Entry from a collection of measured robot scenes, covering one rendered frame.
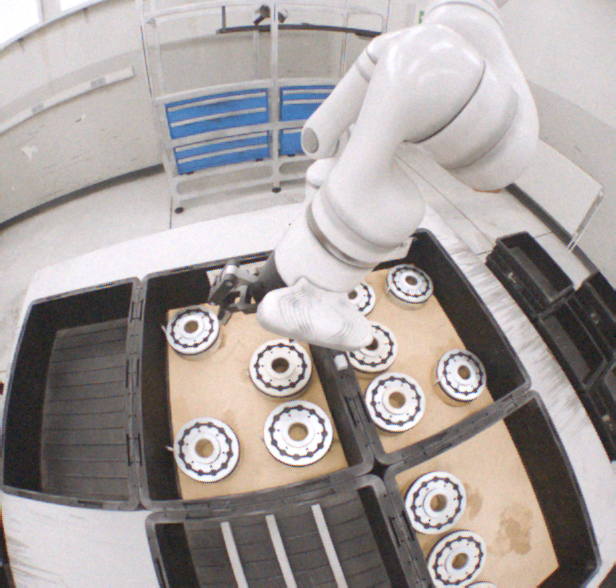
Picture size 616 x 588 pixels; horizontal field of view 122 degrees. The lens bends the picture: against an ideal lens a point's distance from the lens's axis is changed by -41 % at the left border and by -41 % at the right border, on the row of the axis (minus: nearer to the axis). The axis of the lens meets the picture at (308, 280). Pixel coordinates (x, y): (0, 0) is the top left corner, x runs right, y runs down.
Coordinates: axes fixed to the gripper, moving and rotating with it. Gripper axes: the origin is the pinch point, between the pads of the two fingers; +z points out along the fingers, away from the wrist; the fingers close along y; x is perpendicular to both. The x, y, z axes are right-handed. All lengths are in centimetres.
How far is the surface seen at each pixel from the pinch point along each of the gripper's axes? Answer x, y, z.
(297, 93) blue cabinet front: -195, -8, 34
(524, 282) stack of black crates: -47, -113, -1
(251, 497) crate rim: 21.0, -2.0, 3.2
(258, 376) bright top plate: 2.8, -4.3, 11.9
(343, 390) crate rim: 6.4, -12.2, -0.3
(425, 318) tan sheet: -11.4, -34.7, 1.8
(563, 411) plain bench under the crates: 12, -81, -9
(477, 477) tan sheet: 21.2, -38.0, -3.2
